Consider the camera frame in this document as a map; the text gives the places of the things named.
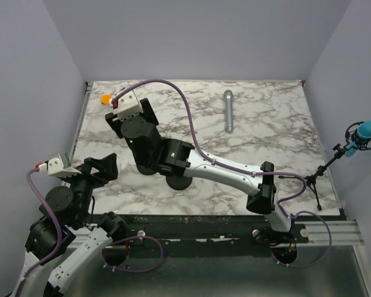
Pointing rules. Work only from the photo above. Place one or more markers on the black round-base microphone stand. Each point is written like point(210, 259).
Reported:
point(178, 183)

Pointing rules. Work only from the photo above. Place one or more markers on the black stand holding gold microphone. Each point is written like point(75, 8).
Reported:
point(145, 171)

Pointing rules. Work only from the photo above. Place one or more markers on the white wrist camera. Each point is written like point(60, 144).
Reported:
point(58, 166)
point(127, 106)

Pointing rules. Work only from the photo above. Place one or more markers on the silver mesh-head microphone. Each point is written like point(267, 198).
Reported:
point(228, 99)

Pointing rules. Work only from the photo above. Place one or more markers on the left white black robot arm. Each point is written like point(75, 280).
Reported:
point(65, 193)

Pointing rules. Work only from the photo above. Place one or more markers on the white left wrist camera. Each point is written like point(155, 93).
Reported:
point(58, 166)

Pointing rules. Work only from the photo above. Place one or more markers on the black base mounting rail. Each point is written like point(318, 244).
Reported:
point(196, 236)

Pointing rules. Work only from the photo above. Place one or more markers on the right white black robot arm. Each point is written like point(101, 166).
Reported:
point(180, 162)

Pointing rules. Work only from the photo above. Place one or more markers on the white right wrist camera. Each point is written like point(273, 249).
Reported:
point(127, 106)

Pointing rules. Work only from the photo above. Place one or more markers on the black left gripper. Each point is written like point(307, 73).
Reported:
point(107, 166)

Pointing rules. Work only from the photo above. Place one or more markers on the black tripod shock-mount stand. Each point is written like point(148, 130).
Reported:
point(297, 149)

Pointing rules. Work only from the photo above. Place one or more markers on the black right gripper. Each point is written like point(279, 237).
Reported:
point(148, 116)

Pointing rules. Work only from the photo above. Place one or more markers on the blue foam-head microphone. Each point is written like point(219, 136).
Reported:
point(358, 138)

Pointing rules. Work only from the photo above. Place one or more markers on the orange round cap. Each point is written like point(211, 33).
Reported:
point(106, 99)

